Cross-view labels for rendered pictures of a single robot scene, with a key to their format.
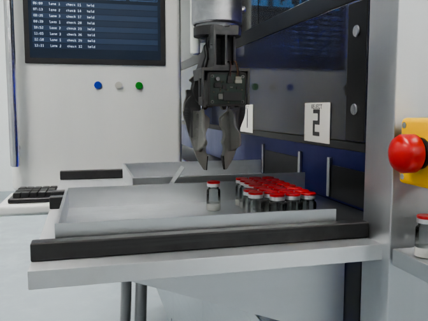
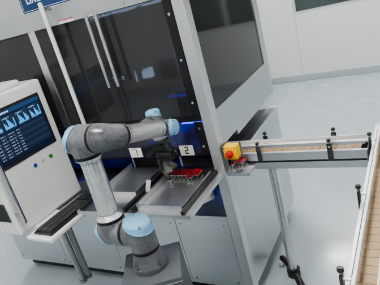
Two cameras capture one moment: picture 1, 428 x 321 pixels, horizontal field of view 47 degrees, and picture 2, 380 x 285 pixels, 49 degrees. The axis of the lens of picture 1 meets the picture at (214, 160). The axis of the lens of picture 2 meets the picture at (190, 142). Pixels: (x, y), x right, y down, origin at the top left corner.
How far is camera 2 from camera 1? 1.65 m
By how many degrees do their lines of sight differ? 45
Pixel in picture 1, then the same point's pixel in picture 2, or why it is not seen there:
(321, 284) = not seen: hidden behind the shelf
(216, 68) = (171, 150)
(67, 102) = (26, 180)
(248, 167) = (129, 168)
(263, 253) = (211, 188)
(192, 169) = (116, 179)
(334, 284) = not seen: hidden behind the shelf
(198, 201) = (160, 187)
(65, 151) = (35, 203)
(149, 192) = (151, 192)
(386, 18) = (210, 126)
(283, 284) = not seen: hidden behind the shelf
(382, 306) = (227, 185)
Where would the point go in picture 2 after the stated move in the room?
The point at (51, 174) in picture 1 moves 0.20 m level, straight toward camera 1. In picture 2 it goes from (34, 217) to (61, 217)
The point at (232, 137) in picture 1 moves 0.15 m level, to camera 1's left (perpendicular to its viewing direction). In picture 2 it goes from (172, 164) to (151, 178)
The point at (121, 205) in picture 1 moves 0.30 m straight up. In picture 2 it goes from (147, 200) to (129, 147)
